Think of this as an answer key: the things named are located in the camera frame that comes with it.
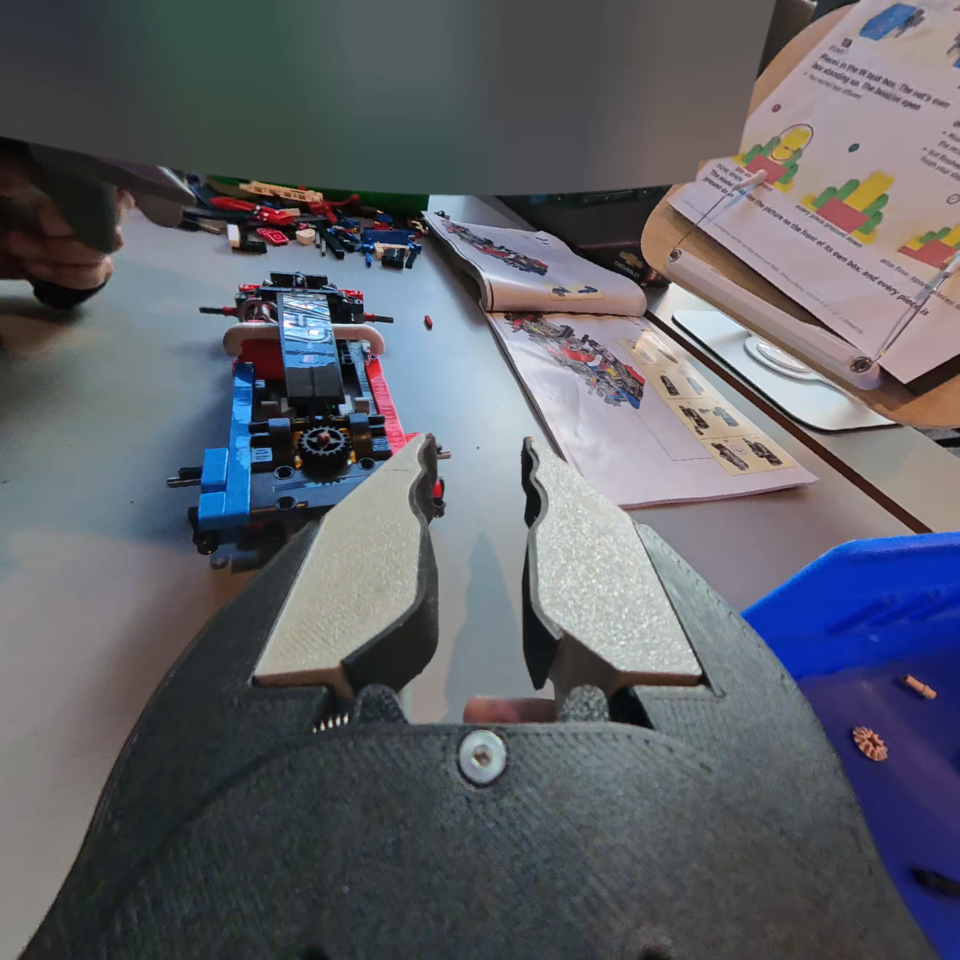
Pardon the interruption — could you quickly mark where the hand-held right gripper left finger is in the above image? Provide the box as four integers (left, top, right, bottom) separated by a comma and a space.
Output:
253, 433, 440, 697

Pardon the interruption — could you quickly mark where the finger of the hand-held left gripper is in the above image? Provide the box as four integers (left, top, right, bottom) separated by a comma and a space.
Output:
118, 165, 198, 228

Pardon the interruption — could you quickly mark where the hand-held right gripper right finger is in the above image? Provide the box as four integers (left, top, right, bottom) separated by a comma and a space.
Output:
521, 437, 705, 691

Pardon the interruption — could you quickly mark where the pile of bricks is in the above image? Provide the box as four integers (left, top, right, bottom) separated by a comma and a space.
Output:
180, 176, 429, 270

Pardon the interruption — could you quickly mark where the toy brick car chassis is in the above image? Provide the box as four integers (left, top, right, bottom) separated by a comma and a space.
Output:
166, 271, 451, 571

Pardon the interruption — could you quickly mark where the blue plastic bin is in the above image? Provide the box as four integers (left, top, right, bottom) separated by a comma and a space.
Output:
742, 532, 960, 960

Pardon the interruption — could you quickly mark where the person's right hand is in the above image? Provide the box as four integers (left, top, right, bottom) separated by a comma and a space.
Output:
463, 696, 561, 726

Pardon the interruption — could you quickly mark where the toy building instruction booklet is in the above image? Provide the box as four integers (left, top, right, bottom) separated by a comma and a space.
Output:
423, 211, 819, 510

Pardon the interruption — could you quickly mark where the wooden document stand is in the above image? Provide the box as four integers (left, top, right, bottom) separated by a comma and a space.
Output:
641, 0, 960, 432

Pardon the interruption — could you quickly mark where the printed instruction sheet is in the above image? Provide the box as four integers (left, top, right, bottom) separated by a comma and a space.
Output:
667, 0, 960, 384

